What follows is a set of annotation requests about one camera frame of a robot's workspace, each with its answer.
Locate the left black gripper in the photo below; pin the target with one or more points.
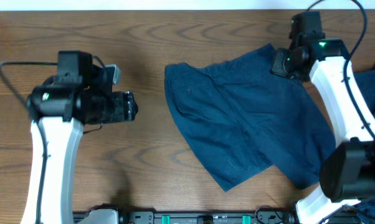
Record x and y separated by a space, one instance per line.
122 106

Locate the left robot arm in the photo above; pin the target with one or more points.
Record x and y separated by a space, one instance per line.
80 93

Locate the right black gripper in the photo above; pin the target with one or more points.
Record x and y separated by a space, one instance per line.
277 66

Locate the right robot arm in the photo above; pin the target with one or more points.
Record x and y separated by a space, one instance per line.
348 175

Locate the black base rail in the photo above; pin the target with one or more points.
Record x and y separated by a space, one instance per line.
111 214

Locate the dark blue shorts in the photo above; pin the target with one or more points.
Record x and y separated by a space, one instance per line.
239 120

